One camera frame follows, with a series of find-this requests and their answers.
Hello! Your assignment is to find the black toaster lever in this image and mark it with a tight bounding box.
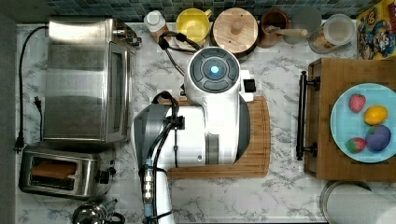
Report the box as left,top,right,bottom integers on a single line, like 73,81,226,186
94,171,110,184

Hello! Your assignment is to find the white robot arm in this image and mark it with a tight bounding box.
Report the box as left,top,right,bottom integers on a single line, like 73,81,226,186
133,47,250,224

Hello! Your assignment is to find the stainless steel toaster oven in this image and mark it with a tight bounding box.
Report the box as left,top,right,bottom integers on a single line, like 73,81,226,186
43,16,140,143

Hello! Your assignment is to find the silver two-slot toaster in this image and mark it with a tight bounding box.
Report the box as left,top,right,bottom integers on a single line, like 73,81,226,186
19,146,116,201

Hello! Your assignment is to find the bamboo cutting board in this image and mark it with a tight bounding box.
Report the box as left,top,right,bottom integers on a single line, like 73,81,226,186
168,96,271,178

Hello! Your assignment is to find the yellow mug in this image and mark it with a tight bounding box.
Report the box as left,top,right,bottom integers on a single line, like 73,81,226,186
176,8,212,45

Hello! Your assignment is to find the canister with wooden lid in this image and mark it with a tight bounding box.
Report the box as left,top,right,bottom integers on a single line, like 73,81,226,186
210,7,259,57

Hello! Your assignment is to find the white capped bottle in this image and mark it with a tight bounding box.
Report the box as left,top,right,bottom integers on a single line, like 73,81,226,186
144,10,168,42

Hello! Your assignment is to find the wooden spoon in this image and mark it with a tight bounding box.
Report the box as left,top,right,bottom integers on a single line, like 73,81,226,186
264,25,308,36

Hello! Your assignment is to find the wooden drawer box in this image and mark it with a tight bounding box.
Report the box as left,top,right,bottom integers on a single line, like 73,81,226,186
296,58,395,183

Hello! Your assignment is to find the stainless steel kettle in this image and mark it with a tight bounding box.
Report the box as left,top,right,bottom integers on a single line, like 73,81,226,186
72,198,125,224

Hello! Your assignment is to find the grey cup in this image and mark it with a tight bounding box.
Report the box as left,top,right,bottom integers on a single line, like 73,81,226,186
283,6,322,45

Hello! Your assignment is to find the light blue plate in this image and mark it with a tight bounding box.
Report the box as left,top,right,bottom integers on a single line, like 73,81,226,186
330,83,396,163

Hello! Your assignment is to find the wooden toast slice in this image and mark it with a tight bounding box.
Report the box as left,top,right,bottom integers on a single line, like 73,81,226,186
31,161,77,179

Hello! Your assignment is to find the pink toy strawberry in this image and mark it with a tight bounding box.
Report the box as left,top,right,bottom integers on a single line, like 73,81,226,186
348,94,366,113

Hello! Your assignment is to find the red green toy strawberry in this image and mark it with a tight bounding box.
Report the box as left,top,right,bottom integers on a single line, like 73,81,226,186
346,137,366,154

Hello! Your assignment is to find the clear jar of cereal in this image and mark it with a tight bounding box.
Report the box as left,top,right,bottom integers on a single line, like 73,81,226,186
308,14,356,54

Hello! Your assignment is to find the white paper towel roll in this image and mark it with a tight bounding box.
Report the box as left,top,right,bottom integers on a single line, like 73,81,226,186
319,181,396,224

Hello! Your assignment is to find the yellow toy lemon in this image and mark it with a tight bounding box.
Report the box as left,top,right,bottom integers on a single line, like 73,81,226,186
364,105,388,125

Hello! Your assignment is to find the purple toy plum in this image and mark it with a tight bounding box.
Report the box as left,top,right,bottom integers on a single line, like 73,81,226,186
365,125,391,151

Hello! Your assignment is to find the colourful cereal box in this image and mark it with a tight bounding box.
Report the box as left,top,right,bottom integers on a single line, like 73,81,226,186
357,0,396,60

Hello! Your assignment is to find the black power cord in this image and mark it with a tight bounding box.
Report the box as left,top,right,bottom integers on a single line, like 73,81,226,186
13,25,50,154

